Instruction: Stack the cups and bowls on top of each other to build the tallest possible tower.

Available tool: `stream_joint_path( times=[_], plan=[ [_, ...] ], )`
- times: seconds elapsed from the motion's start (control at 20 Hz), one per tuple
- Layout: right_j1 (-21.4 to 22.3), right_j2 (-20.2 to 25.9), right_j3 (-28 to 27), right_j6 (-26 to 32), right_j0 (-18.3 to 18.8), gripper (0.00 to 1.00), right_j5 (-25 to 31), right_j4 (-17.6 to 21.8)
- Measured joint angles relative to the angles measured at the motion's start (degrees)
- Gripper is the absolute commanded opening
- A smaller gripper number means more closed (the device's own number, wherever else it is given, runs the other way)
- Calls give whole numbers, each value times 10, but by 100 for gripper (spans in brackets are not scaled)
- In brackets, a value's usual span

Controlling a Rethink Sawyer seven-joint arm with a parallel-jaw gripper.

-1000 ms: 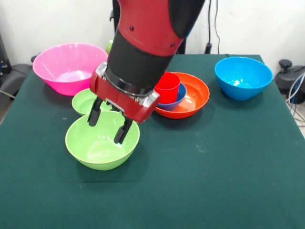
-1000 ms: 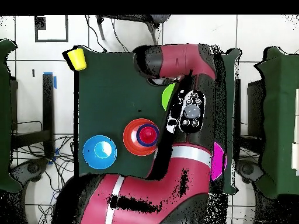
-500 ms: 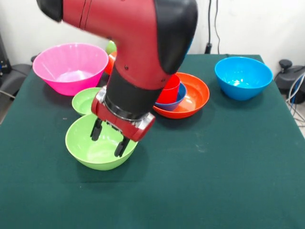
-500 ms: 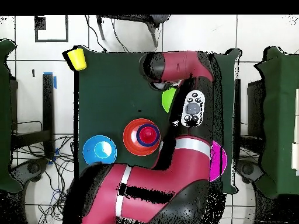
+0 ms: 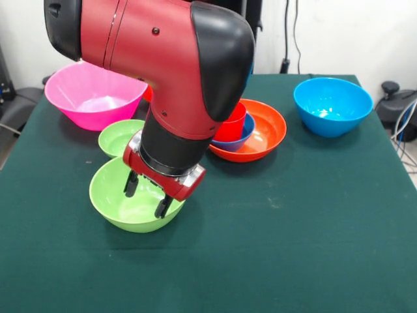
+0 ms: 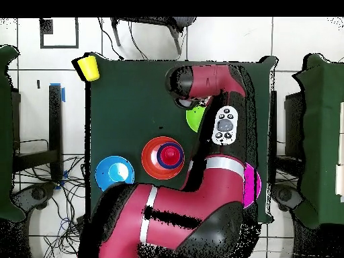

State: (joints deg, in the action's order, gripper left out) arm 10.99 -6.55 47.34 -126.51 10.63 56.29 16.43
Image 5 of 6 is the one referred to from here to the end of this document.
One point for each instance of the large light blue bowl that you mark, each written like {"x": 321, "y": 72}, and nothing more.
{"x": 332, "y": 114}

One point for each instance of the small dark blue bowl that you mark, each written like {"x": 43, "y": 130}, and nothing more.
{"x": 247, "y": 130}

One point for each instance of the dark green table cloth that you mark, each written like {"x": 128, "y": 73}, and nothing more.
{"x": 293, "y": 261}

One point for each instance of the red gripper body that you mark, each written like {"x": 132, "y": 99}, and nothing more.
{"x": 169, "y": 186}

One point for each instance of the grey office chair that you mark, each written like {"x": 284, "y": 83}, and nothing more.
{"x": 19, "y": 104}

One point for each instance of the orange cup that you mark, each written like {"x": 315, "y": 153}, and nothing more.
{"x": 148, "y": 94}

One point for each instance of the black equipment box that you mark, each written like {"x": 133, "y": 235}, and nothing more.
{"x": 6, "y": 81}

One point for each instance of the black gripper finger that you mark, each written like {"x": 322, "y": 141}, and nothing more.
{"x": 131, "y": 184}
{"x": 163, "y": 207}

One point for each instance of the large green bowl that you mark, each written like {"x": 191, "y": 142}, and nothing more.
{"x": 107, "y": 195}

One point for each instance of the large pink bowl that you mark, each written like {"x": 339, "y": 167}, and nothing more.
{"x": 91, "y": 104}

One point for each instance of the red cup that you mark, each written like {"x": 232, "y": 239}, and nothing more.
{"x": 231, "y": 128}

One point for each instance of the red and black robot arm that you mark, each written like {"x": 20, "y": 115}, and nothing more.
{"x": 146, "y": 65}

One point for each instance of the black chair base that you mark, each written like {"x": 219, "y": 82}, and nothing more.
{"x": 395, "y": 107}

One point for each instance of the small green bowl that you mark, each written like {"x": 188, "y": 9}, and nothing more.
{"x": 117, "y": 138}

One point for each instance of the orange bowl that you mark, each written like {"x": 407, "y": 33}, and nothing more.
{"x": 267, "y": 130}

